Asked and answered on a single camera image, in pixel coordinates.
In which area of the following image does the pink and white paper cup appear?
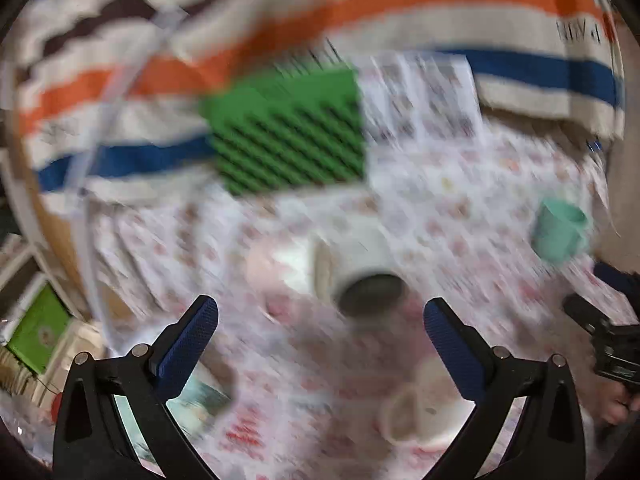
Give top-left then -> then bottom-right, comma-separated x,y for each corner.
380,354 -> 475,451

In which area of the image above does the mint green plastic mug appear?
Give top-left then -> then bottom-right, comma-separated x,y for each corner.
530,197 -> 589,266

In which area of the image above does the green storage bin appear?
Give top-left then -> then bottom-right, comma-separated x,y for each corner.
8,285 -> 72,374

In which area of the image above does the baby bear patterned cloth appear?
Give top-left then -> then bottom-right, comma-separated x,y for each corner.
90,124 -> 608,321

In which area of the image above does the teal tissue pack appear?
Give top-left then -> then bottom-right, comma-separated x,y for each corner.
114,363 -> 230,466

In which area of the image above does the christmas print tablecloth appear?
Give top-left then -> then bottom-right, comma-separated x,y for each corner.
0,259 -> 622,480

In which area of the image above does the white ceramic mug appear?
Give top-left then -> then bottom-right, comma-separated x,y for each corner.
314,218 -> 408,318

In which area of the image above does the pink mug with icing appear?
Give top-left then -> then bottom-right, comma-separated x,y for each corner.
244,235 -> 333,318

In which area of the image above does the green checkered box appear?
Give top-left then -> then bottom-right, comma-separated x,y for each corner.
200,65 -> 366,197

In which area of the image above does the striped blanket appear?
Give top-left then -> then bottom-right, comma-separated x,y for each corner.
16,0 -> 624,211

